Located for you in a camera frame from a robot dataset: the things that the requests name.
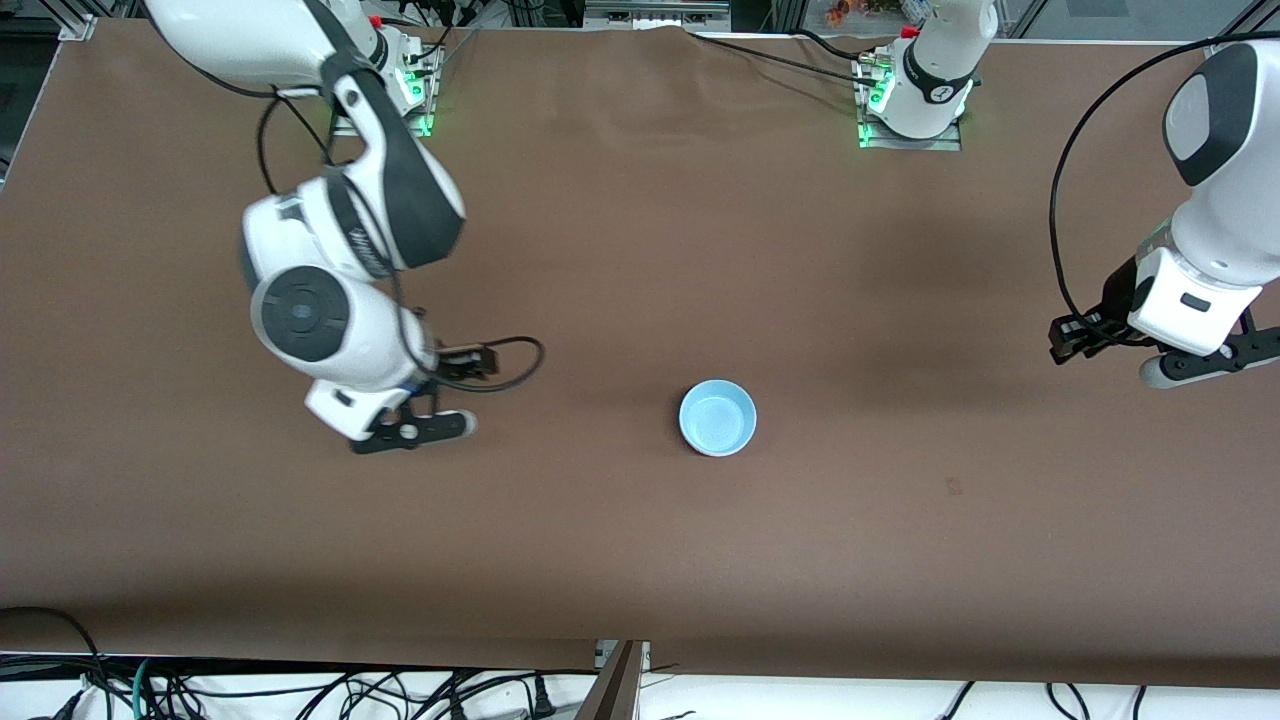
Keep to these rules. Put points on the light blue plastic bowl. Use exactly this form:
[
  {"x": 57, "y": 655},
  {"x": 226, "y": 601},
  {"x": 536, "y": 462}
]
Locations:
[{"x": 717, "y": 415}]

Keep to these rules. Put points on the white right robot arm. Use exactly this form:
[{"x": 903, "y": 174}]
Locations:
[{"x": 320, "y": 320}]

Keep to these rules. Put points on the orange background object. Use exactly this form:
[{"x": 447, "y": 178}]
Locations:
[{"x": 860, "y": 10}]

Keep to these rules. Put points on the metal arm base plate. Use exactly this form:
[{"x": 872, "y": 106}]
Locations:
[
  {"x": 930, "y": 145},
  {"x": 420, "y": 125}
]

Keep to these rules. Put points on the aluminium frame corner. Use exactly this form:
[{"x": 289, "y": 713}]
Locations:
[
  {"x": 78, "y": 27},
  {"x": 1228, "y": 50}
]

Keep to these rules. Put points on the brown table cover sheet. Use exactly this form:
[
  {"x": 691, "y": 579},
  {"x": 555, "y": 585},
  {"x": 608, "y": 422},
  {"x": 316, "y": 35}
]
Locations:
[{"x": 640, "y": 250}]

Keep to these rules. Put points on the grey metal fixture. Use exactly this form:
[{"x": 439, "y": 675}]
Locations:
[{"x": 655, "y": 12}]

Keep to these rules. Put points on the black power plug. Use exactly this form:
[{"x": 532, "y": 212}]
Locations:
[{"x": 543, "y": 698}]

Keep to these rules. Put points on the aluminium profile beam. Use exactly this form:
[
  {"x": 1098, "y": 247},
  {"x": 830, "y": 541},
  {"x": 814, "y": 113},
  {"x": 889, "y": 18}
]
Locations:
[{"x": 615, "y": 690}]

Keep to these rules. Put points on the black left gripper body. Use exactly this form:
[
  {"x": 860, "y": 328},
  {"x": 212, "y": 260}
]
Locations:
[{"x": 1113, "y": 300}]

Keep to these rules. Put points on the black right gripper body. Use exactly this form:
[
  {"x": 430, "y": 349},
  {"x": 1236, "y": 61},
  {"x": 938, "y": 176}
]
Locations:
[{"x": 447, "y": 363}]

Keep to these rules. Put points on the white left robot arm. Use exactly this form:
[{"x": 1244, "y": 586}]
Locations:
[{"x": 1220, "y": 230}]

